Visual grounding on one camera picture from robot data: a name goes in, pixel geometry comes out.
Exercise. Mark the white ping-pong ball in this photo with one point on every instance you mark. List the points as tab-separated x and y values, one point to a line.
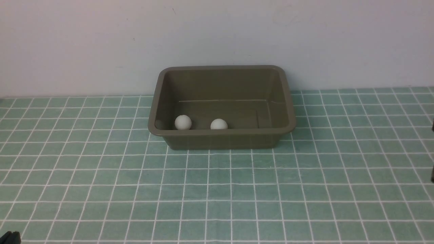
183	122
218	124

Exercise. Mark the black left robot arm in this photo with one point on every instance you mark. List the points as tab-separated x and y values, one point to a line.
11	238

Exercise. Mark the olive plastic bin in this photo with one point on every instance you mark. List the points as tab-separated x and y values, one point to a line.
254	100

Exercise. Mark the green checkered table mat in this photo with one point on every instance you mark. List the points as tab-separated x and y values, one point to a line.
86	170

